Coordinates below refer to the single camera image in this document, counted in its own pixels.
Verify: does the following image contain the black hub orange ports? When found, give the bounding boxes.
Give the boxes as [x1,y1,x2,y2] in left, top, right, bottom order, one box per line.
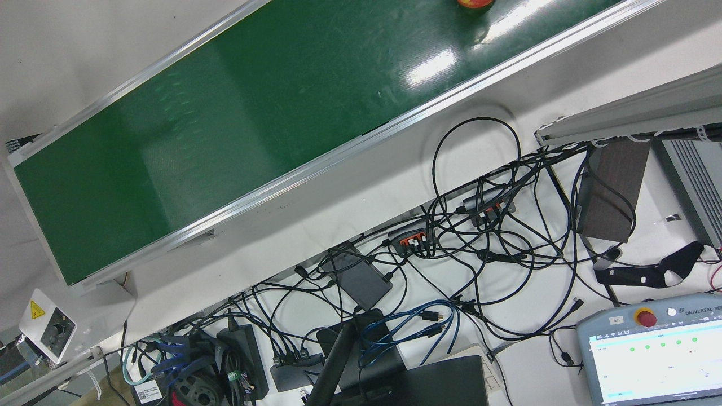
[387,219,436,255]
[463,185,517,227]

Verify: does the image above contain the dark grey flat box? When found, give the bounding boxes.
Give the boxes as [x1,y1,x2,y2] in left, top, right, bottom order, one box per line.
[320,246,394,312]

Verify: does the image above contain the black monitor stand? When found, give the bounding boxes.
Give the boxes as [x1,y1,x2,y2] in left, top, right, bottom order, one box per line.
[305,309,408,406]

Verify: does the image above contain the green conveyor belt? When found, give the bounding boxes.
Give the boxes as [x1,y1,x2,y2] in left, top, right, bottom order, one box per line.
[5,0,722,299]

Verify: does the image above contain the small black docking hub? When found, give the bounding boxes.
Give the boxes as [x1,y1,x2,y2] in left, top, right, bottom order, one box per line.
[270,350,325,393]

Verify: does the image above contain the black Huawei monitor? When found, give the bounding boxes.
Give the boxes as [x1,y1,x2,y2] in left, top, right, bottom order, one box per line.
[338,355,490,406]

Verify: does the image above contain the white keyboard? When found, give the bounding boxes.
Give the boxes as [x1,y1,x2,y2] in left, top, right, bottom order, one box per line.
[451,343,504,395]

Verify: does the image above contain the dark brown box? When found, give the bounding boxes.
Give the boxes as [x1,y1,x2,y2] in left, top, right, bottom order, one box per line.
[576,138,650,244]

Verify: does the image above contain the white QR label tag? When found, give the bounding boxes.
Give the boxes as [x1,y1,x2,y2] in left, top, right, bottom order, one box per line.
[134,380,165,404]

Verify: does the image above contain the Universal Robots teach pendant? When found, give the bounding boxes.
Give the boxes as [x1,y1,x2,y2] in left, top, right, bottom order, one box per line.
[575,292,722,406]

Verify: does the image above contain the white conveyor control box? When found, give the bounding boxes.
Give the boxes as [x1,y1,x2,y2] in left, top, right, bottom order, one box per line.
[19,288,78,365]

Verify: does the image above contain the grey ribbed power supply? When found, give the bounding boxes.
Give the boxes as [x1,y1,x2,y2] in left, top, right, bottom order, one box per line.
[651,138,722,250]

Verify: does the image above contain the blue cable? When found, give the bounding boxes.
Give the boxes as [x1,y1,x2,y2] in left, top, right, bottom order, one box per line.
[358,299,462,367]

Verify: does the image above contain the long looping black cable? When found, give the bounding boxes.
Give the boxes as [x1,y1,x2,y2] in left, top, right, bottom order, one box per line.
[432,117,522,237]

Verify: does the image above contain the black power brick with cable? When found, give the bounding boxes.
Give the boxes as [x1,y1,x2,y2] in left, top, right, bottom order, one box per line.
[217,324,270,402]

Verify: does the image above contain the black metal mount flange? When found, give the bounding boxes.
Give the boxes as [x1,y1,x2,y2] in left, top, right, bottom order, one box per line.
[166,361,227,406]

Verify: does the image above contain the black curved flat bracket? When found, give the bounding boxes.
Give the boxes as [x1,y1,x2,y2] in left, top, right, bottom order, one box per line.
[593,241,706,290]

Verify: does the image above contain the aluminium frame post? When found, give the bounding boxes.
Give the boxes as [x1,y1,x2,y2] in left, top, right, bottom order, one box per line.
[533,62,722,148]

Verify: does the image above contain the teal cable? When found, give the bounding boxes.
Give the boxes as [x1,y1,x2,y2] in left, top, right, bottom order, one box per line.
[121,344,156,387]

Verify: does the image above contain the thin red cable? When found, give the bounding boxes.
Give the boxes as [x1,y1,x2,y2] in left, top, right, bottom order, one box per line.
[707,247,722,295]

